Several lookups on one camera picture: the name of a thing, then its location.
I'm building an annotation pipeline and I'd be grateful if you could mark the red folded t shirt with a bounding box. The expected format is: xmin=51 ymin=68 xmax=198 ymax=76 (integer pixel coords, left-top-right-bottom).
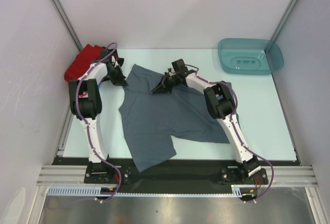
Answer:
xmin=64 ymin=44 xmax=104 ymax=83

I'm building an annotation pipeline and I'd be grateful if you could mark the right aluminium side rail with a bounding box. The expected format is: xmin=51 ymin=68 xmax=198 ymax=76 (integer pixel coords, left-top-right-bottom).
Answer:
xmin=272 ymin=74 xmax=302 ymax=165

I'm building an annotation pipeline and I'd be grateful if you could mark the pink folded t shirt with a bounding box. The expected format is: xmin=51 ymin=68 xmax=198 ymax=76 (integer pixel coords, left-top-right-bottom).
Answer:
xmin=79 ymin=93 xmax=88 ymax=98

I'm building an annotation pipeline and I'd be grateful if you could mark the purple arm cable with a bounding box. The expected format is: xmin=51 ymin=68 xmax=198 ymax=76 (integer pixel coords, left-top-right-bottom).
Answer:
xmin=184 ymin=63 xmax=274 ymax=204
xmin=48 ymin=42 xmax=123 ymax=211

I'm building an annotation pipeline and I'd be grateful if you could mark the aluminium corner post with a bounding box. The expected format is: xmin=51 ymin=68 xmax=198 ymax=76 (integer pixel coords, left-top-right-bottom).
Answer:
xmin=270 ymin=0 xmax=299 ymax=42
xmin=50 ymin=0 xmax=83 ymax=51

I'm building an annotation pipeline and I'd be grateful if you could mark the aluminium front frame rail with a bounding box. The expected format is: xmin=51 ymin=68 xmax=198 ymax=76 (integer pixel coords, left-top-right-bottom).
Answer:
xmin=37 ymin=165 xmax=318 ymax=187

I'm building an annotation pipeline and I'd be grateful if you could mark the right aluminium corner post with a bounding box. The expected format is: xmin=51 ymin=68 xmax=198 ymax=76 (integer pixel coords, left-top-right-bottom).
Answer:
xmin=270 ymin=0 xmax=299 ymax=42

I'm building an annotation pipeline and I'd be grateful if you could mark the teal transparent plastic bin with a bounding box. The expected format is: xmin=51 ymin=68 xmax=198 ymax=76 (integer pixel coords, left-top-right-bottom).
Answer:
xmin=218 ymin=38 xmax=284 ymax=75

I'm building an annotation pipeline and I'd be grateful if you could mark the left aluminium side rail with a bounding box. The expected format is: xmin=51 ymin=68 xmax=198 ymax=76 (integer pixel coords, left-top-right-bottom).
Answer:
xmin=55 ymin=105 xmax=74 ymax=157

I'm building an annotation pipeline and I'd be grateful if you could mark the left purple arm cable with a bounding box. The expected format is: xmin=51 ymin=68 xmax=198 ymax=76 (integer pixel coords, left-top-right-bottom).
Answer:
xmin=48 ymin=42 xmax=123 ymax=211

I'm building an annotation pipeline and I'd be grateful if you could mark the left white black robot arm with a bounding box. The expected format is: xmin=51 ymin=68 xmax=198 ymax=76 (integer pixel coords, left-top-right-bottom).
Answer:
xmin=69 ymin=47 xmax=127 ymax=183

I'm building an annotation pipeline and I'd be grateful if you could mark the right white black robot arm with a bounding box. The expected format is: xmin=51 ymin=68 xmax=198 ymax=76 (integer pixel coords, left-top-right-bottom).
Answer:
xmin=151 ymin=59 xmax=261 ymax=184

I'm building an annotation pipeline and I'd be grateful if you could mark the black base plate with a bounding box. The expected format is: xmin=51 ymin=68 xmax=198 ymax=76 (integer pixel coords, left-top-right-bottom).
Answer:
xmin=220 ymin=167 xmax=269 ymax=186
xmin=84 ymin=162 xmax=130 ymax=184

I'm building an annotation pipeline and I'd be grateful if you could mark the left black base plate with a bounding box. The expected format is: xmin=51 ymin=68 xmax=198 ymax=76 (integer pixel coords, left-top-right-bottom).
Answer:
xmin=84 ymin=162 xmax=130 ymax=184

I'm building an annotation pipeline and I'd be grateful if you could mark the grey blue polo shirt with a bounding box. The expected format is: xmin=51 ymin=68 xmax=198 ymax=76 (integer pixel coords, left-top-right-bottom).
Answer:
xmin=119 ymin=65 xmax=229 ymax=172

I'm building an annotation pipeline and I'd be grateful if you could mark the aluminium side rail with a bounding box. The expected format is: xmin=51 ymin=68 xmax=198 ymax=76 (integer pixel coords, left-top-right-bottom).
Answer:
xmin=272 ymin=74 xmax=302 ymax=165
xmin=55 ymin=105 xmax=74 ymax=157

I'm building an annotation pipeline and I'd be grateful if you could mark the left grey cable duct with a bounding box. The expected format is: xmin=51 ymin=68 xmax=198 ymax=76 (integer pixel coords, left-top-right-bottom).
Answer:
xmin=48 ymin=186 xmax=117 ymax=197

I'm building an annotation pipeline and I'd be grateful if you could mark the right grey cable duct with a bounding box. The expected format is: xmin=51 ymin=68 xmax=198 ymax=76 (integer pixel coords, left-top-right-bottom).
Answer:
xmin=231 ymin=185 xmax=258 ymax=198

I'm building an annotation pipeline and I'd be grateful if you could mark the grey cable duct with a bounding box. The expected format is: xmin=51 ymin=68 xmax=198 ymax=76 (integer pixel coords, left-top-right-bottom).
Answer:
xmin=48 ymin=186 xmax=117 ymax=197
xmin=231 ymin=185 xmax=258 ymax=198

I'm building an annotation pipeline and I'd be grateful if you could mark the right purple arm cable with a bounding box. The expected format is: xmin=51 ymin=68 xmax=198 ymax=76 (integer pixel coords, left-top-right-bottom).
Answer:
xmin=184 ymin=63 xmax=274 ymax=204

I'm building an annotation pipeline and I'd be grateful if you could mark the black folded t shirt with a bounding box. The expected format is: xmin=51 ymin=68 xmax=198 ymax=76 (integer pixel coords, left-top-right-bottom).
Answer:
xmin=99 ymin=47 xmax=124 ymax=67

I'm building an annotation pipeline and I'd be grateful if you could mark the left aluminium corner post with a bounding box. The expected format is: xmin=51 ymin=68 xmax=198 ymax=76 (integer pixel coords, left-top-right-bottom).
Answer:
xmin=50 ymin=0 xmax=83 ymax=51

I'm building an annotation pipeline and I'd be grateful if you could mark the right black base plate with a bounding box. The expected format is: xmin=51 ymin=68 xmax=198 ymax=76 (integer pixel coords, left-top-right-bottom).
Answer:
xmin=220 ymin=167 xmax=269 ymax=186

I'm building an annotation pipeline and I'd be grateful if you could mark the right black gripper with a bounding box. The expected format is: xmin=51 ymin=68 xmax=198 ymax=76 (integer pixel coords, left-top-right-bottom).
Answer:
xmin=152 ymin=73 xmax=179 ymax=94

